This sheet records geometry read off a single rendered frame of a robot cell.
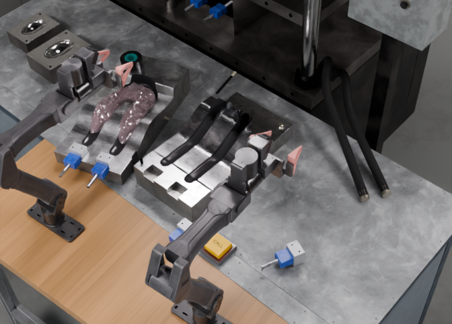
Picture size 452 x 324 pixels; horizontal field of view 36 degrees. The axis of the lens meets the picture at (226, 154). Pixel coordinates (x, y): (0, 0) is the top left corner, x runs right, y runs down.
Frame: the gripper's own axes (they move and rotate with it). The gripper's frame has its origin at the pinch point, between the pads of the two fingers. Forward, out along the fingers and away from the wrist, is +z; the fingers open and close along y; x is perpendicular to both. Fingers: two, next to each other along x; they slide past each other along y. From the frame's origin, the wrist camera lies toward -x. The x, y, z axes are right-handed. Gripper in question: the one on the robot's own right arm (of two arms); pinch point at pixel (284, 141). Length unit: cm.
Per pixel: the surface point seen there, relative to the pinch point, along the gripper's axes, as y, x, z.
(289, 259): -9.7, 36.1, -9.4
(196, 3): 87, 30, 69
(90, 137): 72, 35, -8
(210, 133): 36.4, 29.3, 13.2
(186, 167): 34.8, 31.4, -1.7
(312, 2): 29, 2, 61
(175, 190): 32.9, 33.9, -9.8
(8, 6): 243, 102, 82
